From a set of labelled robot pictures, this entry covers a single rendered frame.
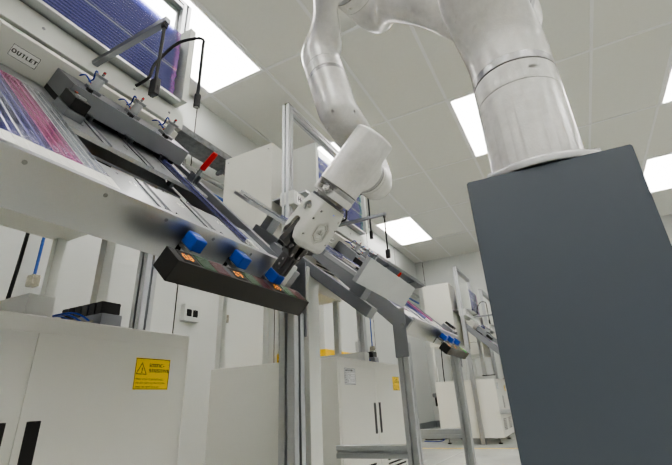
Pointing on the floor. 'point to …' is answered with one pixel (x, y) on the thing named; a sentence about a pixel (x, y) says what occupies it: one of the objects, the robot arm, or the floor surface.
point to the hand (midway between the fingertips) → (284, 264)
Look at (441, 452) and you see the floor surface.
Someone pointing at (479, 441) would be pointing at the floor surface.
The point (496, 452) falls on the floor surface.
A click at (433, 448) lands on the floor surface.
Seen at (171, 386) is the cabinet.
